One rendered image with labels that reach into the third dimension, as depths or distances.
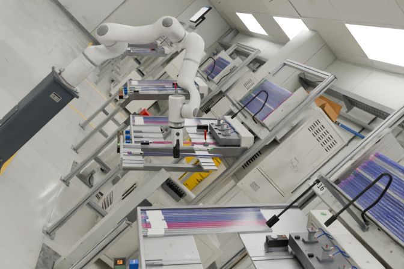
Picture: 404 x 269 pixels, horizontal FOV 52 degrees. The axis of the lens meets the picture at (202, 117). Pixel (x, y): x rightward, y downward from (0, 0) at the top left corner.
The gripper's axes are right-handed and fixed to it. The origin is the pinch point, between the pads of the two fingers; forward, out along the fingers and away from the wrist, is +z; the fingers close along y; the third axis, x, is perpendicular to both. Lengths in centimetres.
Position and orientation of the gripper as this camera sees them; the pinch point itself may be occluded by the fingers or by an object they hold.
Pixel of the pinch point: (176, 153)
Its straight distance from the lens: 219.8
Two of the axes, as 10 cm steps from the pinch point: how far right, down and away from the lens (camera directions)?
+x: -9.8, 0.2, -1.9
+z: -0.3, 9.6, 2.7
